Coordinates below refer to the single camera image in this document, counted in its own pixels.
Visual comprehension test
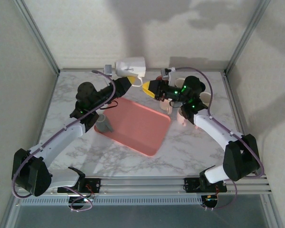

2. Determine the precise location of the grey slotted cable duct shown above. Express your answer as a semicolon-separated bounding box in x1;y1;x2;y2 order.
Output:
19;195;202;206

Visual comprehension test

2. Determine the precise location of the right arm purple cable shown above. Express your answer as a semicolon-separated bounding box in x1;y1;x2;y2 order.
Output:
174;67;265;211

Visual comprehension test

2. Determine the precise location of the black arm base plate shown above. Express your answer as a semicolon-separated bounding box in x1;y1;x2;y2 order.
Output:
184;177;228;193
57;178;102;193

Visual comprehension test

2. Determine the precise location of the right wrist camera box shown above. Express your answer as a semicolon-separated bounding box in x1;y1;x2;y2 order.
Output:
161;67;176;83

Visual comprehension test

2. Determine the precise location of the aluminium frame leg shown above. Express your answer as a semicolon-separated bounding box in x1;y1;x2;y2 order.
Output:
260;193;285;228
0;193;23;228

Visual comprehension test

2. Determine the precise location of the aluminium table edge rail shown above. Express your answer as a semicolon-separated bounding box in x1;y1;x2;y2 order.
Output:
220;71;268;178

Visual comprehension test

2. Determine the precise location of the grey mug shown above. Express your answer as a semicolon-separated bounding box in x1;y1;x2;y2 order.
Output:
95;113;114;133

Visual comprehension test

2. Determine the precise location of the wide aluminium frame rail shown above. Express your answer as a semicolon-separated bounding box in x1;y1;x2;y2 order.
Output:
13;175;273;196

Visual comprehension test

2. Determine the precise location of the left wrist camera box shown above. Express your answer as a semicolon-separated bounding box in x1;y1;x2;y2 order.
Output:
104;64;114;77

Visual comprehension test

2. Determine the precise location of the yellow-green mug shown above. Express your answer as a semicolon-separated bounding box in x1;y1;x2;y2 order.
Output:
199;92;212;105

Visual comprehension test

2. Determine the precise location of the thin aluminium frame rail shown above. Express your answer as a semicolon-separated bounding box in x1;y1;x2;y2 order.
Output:
58;68;226;73

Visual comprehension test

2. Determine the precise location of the controller board with LED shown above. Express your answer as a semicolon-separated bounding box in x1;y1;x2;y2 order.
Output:
67;196;94;212
200;194;219;211

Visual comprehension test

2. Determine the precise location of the dark teal mug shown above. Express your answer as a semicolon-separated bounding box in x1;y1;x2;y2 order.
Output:
174;77;187;89

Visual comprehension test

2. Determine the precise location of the white mug with script print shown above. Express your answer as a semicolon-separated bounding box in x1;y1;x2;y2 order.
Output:
114;56;147;87

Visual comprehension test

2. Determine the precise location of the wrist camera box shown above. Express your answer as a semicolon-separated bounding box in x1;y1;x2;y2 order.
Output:
104;64;114;77
161;67;176;83

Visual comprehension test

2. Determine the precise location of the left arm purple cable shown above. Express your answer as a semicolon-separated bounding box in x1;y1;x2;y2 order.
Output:
11;69;117;212

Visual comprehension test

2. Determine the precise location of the pink plastic tray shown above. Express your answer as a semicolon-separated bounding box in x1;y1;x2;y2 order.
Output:
94;97;171;157

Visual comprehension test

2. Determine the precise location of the pale pink mug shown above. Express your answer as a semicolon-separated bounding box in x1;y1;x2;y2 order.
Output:
175;106;190;126

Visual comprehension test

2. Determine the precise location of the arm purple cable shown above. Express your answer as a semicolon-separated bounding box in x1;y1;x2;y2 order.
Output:
174;67;265;211
11;69;117;212

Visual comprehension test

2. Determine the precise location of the mauve mug with dark inside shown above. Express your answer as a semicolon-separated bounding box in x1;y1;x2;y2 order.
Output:
158;98;173;112

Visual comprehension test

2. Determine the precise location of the aluminium frame post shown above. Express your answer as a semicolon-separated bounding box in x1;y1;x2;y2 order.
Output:
224;0;271;74
13;0;60;75

